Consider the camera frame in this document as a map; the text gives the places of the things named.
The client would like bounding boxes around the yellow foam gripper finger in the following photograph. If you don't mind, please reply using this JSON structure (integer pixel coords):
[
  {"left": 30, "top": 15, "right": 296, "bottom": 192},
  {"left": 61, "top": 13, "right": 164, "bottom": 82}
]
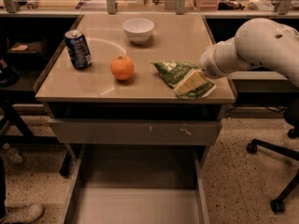
[{"left": 174, "top": 70, "right": 207, "bottom": 95}]

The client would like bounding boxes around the green jalapeno chip bag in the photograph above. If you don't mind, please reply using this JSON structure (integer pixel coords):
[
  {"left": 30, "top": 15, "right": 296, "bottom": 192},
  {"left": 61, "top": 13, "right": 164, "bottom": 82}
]
[{"left": 153, "top": 62, "right": 216, "bottom": 99}]

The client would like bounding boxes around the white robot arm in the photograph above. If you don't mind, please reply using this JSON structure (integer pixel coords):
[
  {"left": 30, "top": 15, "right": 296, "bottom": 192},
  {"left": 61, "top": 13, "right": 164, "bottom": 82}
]
[{"left": 199, "top": 18, "right": 299, "bottom": 87}]

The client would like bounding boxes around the grey drawer cabinet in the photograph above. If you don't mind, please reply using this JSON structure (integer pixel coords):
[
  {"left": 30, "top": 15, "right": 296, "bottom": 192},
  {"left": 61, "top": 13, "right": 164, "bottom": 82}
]
[{"left": 32, "top": 12, "right": 237, "bottom": 185}]

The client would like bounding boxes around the closed top drawer front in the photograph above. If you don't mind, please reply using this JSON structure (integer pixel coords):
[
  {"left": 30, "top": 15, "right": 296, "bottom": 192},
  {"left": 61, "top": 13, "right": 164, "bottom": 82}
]
[{"left": 49, "top": 119, "right": 222, "bottom": 146}]

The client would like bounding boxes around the open middle drawer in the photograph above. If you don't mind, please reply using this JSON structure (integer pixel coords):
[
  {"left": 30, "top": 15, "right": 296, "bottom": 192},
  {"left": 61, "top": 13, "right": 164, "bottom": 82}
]
[{"left": 59, "top": 146, "right": 210, "bottom": 224}]

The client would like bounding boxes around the orange fruit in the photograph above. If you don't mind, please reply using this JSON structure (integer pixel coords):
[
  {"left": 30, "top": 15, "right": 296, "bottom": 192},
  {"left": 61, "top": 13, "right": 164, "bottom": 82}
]
[{"left": 110, "top": 55, "right": 135, "bottom": 81}]

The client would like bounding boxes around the white bowl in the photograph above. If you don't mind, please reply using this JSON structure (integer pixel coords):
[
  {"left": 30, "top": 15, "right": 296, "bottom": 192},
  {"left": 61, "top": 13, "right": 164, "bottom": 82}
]
[{"left": 122, "top": 18, "right": 155, "bottom": 44}]

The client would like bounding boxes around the black office chair base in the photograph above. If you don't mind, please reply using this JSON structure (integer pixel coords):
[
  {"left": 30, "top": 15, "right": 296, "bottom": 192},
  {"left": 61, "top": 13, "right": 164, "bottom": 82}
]
[{"left": 245, "top": 98, "right": 299, "bottom": 214}]

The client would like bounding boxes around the blue soda can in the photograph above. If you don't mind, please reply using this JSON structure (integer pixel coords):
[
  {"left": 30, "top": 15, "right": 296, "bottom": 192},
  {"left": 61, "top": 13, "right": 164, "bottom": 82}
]
[{"left": 64, "top": 30, "right": 92, "bottom": 69}]

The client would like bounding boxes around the plastic bottle on floor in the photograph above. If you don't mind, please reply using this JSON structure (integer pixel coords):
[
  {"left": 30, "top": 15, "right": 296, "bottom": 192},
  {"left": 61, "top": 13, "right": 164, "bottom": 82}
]
[{"left": 3, "top": 143, "right": 22, "bottom": 164}]

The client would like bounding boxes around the white sneaker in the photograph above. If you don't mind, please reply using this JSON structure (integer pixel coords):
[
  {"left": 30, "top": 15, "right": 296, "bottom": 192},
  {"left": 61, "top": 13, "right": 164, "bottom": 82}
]
[{"left": 0, "top": 203, "right": 44, "bottom": 224}]

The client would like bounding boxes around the black table leg frame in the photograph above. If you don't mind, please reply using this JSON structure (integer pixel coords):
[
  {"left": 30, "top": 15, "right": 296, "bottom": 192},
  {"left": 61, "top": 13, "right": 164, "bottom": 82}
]
[{"left": 0, "top": 91, "right": 73, "bottom": 177}]

